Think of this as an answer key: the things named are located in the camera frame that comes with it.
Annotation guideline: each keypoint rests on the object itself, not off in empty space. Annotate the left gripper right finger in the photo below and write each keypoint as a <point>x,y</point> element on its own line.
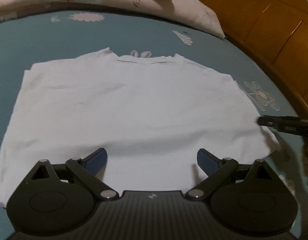
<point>250,200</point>

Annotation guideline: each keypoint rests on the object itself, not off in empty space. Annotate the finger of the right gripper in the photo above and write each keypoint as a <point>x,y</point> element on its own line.
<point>277,122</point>

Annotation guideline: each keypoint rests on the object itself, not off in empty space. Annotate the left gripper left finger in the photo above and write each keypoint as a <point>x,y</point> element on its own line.
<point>54,199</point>

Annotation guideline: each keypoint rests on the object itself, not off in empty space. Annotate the white long-sleeve shirt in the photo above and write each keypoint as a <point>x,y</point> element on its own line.
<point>151,115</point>

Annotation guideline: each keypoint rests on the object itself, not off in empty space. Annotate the wooden headboard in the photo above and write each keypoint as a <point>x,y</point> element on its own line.
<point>274,33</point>

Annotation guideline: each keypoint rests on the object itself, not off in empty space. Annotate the pink floral folded quilt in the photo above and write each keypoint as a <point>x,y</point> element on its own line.
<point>192,13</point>

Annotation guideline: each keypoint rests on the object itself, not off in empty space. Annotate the teal floral bed sheet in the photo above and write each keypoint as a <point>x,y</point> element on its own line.
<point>142,214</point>

